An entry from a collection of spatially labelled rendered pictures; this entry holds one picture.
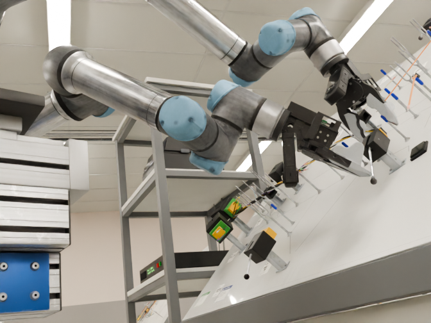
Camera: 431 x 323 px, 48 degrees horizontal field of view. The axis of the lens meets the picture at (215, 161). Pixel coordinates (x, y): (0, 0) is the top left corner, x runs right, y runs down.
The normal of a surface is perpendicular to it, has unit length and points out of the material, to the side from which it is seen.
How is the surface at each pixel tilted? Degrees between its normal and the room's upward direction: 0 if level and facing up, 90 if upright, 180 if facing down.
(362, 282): 90
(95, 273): 90
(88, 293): 90
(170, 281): 90
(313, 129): 103
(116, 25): 180
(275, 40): 111
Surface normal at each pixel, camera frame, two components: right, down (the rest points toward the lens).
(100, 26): 0.14, 0.92
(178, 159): 0.44, -0.39
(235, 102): -0.11, -0.15
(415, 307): -0.90, -0.04
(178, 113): -0.39, -0.29
